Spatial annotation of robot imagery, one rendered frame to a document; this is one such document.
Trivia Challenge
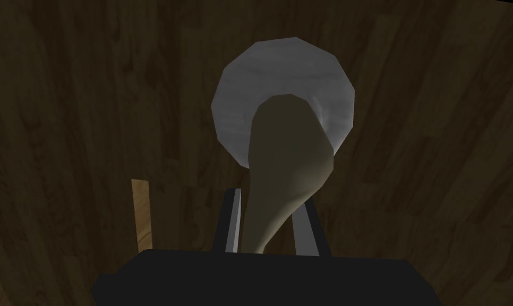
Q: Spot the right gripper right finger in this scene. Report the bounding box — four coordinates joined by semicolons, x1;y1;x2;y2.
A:
291;197;333;258

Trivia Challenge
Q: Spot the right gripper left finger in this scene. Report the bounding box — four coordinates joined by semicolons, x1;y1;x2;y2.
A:
212;188;242;254

